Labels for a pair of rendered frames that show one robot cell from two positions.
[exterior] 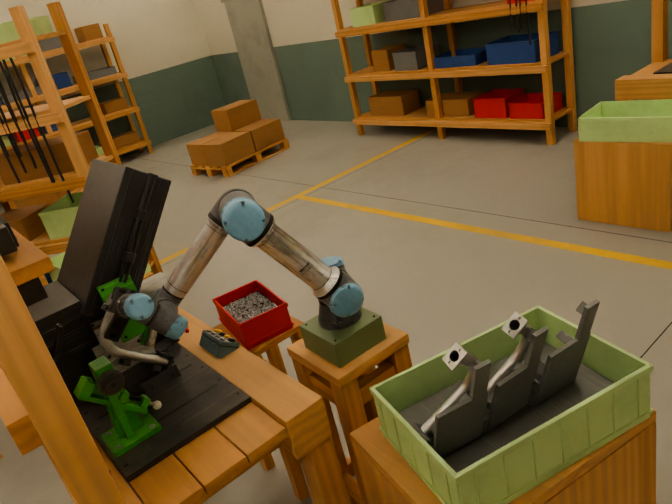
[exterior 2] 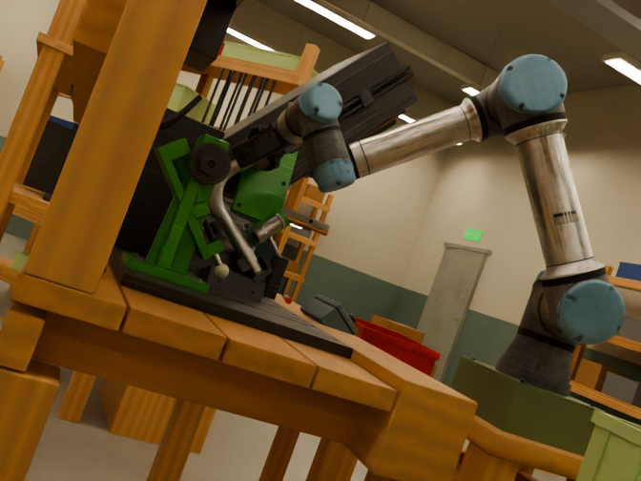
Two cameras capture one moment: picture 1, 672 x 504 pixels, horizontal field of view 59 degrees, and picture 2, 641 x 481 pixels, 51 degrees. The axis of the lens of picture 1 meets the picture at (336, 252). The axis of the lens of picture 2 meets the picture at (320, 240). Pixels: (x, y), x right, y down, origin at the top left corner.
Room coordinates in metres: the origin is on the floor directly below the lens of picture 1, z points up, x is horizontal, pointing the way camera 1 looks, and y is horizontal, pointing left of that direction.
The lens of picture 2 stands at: (0.35, 0.21, 1.01)
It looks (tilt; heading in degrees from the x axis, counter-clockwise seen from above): 2 degrees up; 14
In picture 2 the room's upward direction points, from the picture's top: 20 degrees clockwise
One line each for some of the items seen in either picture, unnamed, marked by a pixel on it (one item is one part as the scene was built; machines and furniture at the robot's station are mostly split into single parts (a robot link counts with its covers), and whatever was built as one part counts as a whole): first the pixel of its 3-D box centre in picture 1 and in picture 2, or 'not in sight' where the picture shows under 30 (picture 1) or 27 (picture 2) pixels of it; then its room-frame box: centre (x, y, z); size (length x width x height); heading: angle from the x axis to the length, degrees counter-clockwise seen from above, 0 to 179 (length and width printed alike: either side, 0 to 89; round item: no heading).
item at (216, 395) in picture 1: (127, 372); (191, 275); (1.90, 0.85, 0.89); 1.10 x 0.42 x 0.02; 34
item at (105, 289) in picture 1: (122, 305); (262, 177); (1.87, 0.76, 1.17); 0.13 x 0.12 x 0.20; 34
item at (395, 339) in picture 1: (346, 344); (512, 435); (1.83, 0.04, 0.83); 0.32 x 0.32 x 0.04; 32
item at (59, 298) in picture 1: (62, 341); (157, 185); (1.91, 1.03, 1.07); 0.30 x 0.18 x 0.34; 34
